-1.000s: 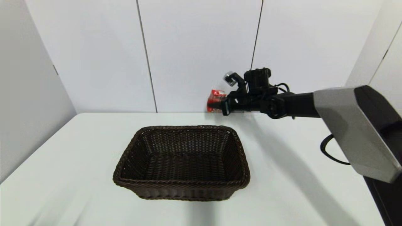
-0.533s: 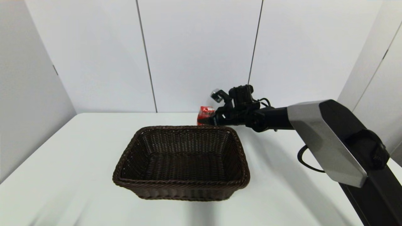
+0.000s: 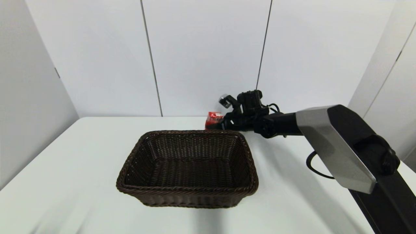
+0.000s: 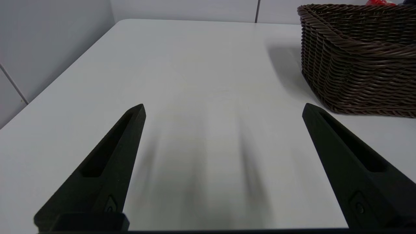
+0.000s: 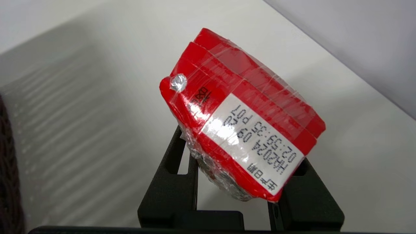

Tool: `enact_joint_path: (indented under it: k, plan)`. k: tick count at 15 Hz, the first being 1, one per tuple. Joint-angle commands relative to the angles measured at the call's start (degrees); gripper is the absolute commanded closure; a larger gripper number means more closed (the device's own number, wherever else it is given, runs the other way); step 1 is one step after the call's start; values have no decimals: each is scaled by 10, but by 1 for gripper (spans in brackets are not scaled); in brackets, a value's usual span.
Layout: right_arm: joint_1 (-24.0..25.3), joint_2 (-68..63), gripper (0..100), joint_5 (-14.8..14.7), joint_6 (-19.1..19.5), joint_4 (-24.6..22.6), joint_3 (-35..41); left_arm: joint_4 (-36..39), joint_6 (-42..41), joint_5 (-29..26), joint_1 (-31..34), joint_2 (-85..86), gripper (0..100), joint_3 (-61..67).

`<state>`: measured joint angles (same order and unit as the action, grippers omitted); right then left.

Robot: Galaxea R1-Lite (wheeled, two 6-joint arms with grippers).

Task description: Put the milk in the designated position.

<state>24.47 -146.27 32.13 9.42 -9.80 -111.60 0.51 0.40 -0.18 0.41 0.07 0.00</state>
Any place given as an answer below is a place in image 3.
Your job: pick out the dark brown wicker basket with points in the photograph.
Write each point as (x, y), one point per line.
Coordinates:
(188, 192)

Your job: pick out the small red snack packet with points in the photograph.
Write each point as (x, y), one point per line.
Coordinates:
(213, 117)

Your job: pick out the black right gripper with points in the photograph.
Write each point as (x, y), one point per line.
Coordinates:
(242, 121)

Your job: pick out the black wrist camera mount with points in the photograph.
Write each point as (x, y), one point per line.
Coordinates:
(249, 100)

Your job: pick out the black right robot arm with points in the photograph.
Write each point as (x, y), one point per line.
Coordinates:
(341, 143)

